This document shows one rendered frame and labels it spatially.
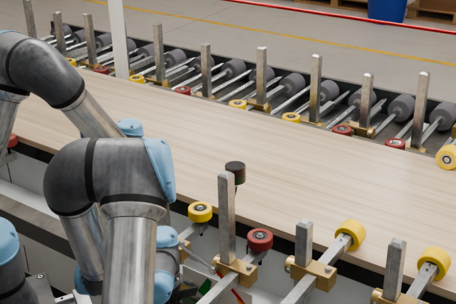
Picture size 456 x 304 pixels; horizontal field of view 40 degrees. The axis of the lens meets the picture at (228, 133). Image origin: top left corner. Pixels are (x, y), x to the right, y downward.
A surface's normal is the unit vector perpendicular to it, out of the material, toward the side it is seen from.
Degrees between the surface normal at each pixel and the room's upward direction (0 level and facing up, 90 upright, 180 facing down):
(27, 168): 90
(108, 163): 51
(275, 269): 90
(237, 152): 0
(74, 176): 71
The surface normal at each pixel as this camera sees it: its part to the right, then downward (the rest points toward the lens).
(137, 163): 0.00, -0.31
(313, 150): -0.02, -0.90
